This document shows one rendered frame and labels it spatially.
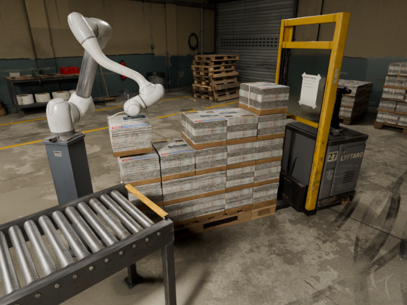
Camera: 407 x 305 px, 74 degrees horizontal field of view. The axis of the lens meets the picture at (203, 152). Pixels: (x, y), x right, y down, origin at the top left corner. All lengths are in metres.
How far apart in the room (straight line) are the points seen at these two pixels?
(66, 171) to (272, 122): 1.69
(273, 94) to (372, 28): 6.07
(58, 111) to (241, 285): 1.77
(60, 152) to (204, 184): 1.13
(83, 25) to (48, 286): 1.40
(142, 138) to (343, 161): 1.96
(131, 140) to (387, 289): 2.13
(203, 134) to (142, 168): 0.55
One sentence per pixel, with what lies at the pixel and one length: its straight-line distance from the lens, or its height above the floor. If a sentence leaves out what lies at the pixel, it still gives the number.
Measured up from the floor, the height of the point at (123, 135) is 1.02.
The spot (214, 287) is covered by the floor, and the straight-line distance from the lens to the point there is 2.17.
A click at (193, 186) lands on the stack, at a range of 2.29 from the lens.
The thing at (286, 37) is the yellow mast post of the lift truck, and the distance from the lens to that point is 3.08.
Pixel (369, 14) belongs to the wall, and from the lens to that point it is 8.33.
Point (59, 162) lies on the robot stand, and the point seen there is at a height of 0.84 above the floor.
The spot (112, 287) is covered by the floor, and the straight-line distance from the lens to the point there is 2.26.
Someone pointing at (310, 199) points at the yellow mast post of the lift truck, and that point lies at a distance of 2.86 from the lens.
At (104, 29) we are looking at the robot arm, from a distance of 2.03.
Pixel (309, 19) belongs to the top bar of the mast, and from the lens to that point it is 2.76.
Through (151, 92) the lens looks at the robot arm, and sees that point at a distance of 1.78.
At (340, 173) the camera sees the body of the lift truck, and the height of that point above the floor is 0.42.
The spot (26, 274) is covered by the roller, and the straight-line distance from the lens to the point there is 1.34.
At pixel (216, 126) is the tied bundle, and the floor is 1.01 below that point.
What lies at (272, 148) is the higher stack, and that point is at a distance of 2.55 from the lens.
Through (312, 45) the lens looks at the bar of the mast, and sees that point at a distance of 2.69.
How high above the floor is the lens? 1.63
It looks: 22 degrees down
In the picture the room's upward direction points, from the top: straight up
